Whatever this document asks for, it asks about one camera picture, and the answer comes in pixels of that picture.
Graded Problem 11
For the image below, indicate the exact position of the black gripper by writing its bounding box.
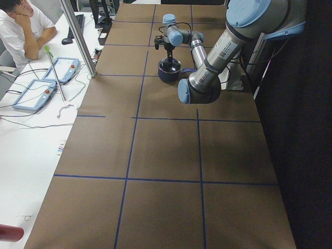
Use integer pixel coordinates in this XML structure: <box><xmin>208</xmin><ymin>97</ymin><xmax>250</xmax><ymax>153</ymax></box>
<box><xmin>164</xmin><ymin>43</ymin><xmax>174</xmax><ymax>63</ymax></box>

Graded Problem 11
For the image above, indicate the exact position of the glass pot lid purple knob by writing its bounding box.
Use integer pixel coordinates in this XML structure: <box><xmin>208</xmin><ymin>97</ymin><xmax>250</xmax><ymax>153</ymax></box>
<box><xmin>158</xmin><ymin>58</ymin><xmax>182</xmax><ymax>74</ymax></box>

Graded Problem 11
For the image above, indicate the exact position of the dark blue saucepan purple handle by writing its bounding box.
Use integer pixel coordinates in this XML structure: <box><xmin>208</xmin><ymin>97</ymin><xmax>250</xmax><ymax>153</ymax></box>
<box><xmin>158</xmin><ymin>58</ymin><xmax>197</xmax><ymax>83</ymax></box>

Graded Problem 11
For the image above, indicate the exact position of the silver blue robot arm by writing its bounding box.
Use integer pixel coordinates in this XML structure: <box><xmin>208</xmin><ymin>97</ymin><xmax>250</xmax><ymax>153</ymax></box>
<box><xmin>161</xmin><ymin>1</ymin><xmax>307</xmax><ymax>104</ymax></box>

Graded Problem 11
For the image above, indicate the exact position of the black monitor stand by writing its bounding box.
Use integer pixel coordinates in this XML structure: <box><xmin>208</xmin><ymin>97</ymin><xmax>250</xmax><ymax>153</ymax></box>
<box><xmin>89</xmin><ymin>0</ymin><xmax>114</xmax><ymax>29</ymax></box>

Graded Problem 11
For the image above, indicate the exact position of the black keyboard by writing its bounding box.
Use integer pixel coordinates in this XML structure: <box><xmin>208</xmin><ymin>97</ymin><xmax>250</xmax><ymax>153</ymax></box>
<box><xmin>67</xmin><ymin>14</ymin><xmax>85</xmax><ymax>39</ymax></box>

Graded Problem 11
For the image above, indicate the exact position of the far blue teach pendant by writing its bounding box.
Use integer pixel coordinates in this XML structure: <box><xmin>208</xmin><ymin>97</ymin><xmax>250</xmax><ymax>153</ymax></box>
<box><xmin>53</xmin><ymin>57</ymin><xmax>80</xmax><ymax>85</ymax></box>

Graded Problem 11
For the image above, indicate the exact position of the blue teach pendant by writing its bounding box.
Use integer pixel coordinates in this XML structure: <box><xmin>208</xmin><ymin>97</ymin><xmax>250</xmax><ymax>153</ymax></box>
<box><xmin>12</xmin><ymin>79</ymin><xmax>57</xmax><ymax>112</ymax></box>
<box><xmin>53</xmin><ymin>57</ymin><xmax>80</xmax><ymax>85</ymax></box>

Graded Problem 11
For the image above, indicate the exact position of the black computer mouse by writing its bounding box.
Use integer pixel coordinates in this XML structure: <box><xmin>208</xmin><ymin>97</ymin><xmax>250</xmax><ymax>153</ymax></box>
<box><xmin>61</xmin><ymin>38</ymin><xmax>73</xmax><ymax>45</ymax></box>

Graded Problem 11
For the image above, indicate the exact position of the thin metal rod green tip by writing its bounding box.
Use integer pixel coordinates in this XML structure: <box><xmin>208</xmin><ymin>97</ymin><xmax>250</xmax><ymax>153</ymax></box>
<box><xmin>44</xmin><ymin>45</ymin><xmax>67</xmax><ymax>103</ymax></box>

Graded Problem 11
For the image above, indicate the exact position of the near blue teach pendant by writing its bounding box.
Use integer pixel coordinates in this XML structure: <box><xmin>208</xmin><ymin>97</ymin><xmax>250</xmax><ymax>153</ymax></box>
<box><xmin>12</xmin><ymin>79</ymin><xmax>57</xmax><ymax>112</ymax></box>

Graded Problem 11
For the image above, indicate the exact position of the person in white shirt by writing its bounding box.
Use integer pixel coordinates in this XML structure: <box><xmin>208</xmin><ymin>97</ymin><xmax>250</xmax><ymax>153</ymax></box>
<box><xmin>1</xmin><ymin>1</ymin><xmax>57</xmax><ymax>70</ymax></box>

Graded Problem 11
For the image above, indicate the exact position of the red cylinder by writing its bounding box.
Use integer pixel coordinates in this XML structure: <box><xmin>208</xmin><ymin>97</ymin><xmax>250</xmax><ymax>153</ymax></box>
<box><xmin>0</xmin><ymin>224</ymin><xmax>24</xmax><ymax>242</ymax></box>

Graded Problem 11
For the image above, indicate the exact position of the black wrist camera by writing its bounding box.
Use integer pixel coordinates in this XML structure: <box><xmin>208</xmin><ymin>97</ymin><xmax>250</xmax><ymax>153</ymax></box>
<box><xmin>154</xmin><ymin>35</ymin><xmax>164</xmax><ymax>50</ymax></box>

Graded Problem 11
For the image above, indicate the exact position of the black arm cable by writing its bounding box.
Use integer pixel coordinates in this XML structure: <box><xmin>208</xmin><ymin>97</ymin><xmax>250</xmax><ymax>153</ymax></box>
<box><xmin>158</xmin><ymin>22</ymin><xmax>194</xmax><ymax>39</ymax></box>

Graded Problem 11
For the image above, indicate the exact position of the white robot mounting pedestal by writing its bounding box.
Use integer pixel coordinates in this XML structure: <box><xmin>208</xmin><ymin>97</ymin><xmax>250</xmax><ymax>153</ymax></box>
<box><xmin>219</xmin><ymin>63</ymin><xmax>244</xmax><ymax>91</ymax></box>

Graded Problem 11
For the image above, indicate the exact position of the silver aluminium frame post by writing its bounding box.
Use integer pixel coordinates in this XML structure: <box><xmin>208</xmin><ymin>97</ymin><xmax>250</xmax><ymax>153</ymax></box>
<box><xmin>59</xmin><ymin>0</ymin><xmax>97</xmax><ymax>78</ymax></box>

